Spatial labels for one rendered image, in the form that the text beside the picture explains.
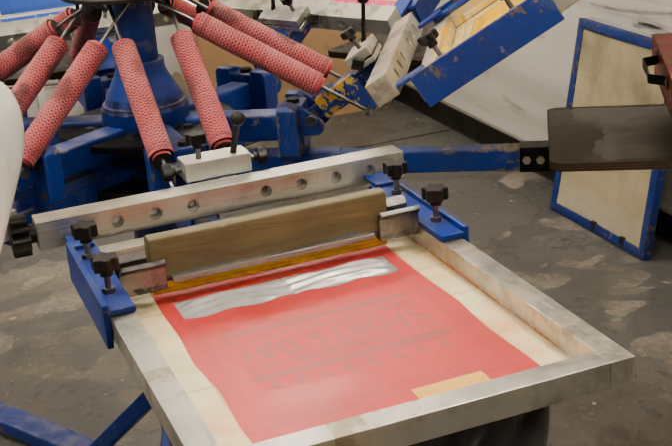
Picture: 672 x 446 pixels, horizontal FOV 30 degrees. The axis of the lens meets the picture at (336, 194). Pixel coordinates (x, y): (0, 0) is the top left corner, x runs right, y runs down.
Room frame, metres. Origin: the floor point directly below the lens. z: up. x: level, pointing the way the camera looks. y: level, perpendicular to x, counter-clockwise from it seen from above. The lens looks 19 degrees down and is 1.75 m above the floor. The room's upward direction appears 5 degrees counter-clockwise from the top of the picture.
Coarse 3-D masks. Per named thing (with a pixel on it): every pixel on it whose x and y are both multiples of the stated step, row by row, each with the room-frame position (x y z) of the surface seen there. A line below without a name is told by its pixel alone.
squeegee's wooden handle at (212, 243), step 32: (352, 192) 1.97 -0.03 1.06; (384, 192) 1.96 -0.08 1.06; (224, 224) 1.87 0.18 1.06; (256, 224) 1.88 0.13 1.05; (288, 224) 1.90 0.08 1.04; (320, 224) 1.92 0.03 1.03; (352, 224) 1.94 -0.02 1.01; (160, 256) 1.83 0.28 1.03; (192, 256) 1.84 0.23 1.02; (224, 256) 1.86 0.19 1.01
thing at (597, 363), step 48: (432, 240) 1.92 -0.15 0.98; (480, 288) 1.77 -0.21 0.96; (528, 288) 1.68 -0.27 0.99; (144, 336) 1.62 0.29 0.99; (576, 336) 1.51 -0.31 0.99; (144, 384) 1.51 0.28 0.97; (480, 384) 1.40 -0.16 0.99; (528, 384) 1.39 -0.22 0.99; (576, 384) 1.41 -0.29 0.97; (624, 384) 1.44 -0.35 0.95; (192, 432) 1.34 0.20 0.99; (336, 432) 1.31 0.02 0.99; (384, 432) 1.32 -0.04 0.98; (432, 432) 1.34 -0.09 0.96
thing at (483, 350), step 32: (352, 256) 1.94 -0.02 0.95; (384, 256) 1.93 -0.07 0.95; (320, 288) 1.82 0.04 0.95; (352, 288) 1.81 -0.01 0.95; (384, 288) 1.80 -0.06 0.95; (416, 288) 1.79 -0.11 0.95; (448, 320) 1.67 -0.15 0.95; (448, 352) 1.57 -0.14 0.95; (480, 352) 1.56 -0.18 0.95; (512, 352) 1.55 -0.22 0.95; (384, 384) 1.49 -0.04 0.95; (416, 384) 1.48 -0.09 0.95
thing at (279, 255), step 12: (336, 240) 1.92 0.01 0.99; (348, 240) 1.92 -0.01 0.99; (360, 240) 1.93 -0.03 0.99; (276, 252) 1.89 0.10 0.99; (288, 252) 1.89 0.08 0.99; (300, 252) 1.89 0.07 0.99; (312, 252) 1.90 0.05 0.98; (228, 264) 1.85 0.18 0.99; (240, 264) 1.86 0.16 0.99; (252, 264) 1.86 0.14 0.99; (180, 276) 1.82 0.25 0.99; (192, 276) 1.83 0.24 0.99; (204, 276) 1.84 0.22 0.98
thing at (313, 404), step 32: (192, 288) 1.86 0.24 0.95; (224, 288) 1.85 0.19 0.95; (192, 320) 1.74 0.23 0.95; (224, 320) 1.73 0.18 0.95; (256, 320) 1.72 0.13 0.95; (192, 352) 1.63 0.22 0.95; (224, 352) 1.62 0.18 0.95; (224, 384) 1.52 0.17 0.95; (320, 384) 1.50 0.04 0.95; (352, 384) 1.50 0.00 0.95; (256, 416) 1.43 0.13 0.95; (288, 416) 1.42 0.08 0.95; (320, 416) 1.42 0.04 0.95; (352, 416) 1.41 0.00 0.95
